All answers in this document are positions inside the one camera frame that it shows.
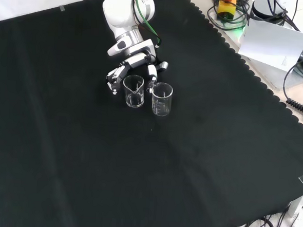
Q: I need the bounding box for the pale board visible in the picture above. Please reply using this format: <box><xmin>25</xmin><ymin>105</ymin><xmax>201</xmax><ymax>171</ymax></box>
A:
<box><xmin>236</xmin><ymin>17</ymin><xmax>303</xmax><ymax>75</ymax></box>

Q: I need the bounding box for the clear glass beaker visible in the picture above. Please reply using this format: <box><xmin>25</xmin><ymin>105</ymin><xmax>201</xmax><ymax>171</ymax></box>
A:
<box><xmin>150</xmin><ymin>81</ymin><xmax>175</xmax><ymax>118</ymax></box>
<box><xmin>121</xmin><ymin>74</ymin><xmax>146</xmax><ymax>109</ymax></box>

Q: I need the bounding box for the yellow stop button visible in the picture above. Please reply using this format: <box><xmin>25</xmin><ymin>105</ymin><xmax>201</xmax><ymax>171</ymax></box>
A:
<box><xmin>216</xmin><ymin>0</ymin><xmax>238</xmax><ymax>22</ymax></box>

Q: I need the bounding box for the black bench cloth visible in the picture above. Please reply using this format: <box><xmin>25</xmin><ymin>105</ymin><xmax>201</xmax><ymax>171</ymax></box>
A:
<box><xmin>0</xmin><ymin>0</ymin><xmax>303</xmax><ymax>227</ymax></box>

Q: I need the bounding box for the coiled green cable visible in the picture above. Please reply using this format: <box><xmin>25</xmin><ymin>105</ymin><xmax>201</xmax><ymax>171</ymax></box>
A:
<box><xmin>205</xmin><ymin>2</ymin><xmax>249</xmax><ymax>32</ymax></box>

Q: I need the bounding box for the grey cable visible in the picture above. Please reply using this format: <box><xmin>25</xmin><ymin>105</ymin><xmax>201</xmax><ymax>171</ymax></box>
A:
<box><xmin>281</xmin><ymin>53</ymin><xmax>303</xmax><ymax>102</ymax></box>

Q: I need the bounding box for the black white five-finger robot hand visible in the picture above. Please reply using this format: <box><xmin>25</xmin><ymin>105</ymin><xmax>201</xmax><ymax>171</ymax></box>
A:
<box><xmin>104</xmin><ymin>36</ymin><xmax>171</xmax><ymax>99</ymax></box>

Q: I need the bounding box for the grey bench bracket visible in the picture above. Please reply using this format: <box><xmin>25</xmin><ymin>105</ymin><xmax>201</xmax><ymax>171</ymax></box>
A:
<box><xmin>288</xmin><ymin>190</ymin><xmax>303</xmax><ymax>218</ymax></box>

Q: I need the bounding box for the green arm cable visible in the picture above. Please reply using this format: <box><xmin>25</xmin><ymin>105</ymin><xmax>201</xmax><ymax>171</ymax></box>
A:
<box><xmin>131</xmin><ymin>0</ymin><xmax>165</xmax><ymax>47</ymax></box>

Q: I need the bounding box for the black ribbed cable connector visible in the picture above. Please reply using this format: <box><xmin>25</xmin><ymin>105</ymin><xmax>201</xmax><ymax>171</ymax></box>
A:
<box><xmin>285</xmin><ymin>98</ymin><xmax>303</xmax><ymax>121</ymax></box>

